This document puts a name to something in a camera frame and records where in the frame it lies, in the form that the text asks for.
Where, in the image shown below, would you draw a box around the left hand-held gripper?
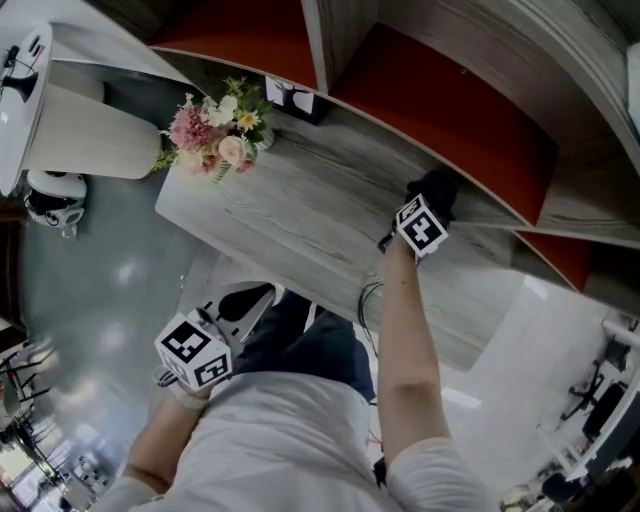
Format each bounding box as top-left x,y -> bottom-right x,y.
153,281 -> 278,389

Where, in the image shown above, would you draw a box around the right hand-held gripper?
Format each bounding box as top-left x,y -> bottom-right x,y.
378,193 -> 450,259

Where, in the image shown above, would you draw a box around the dark wiping cloth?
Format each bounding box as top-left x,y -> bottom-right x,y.
405,169 -> 459,224

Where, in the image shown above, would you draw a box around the wooden shelf unit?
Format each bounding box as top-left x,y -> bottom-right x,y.
92,0 -> 640,319

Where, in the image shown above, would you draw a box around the person's left forearm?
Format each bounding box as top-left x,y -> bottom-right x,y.
124,394 -> 212,495

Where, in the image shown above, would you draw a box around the person's right forearm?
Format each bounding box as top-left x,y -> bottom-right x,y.
377,234 -> 454,475

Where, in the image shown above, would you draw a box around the light grey wooden desk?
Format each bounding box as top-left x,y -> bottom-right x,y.
154,94 -> 526,374

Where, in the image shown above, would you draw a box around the person's blue jeans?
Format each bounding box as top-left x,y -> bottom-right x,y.
232,289 -> 377,402

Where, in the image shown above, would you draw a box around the white wristband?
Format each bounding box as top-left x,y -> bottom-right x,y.
172,384 -> 212,412

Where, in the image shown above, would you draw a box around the person's white t-shirt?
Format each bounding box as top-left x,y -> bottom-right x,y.
89,372 -> 497,512

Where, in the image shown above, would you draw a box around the pink and cream flower bouquet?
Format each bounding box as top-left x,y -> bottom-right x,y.
152,77 -> 274,184

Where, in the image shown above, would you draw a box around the round white side table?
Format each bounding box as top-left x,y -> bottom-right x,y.
0,22 -> 162,198

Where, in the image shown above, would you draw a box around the black office chair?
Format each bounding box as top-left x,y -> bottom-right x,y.
559,359 -> 627,442

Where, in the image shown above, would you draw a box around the long black gripper cable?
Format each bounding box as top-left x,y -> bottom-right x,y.
356,280 -> 387,357

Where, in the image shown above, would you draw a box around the small black deer picture frame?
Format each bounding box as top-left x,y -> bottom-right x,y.
264,75 -> 327,127

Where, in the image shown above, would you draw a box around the white device with black cables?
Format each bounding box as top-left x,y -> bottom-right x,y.
21,168 -> 88,239

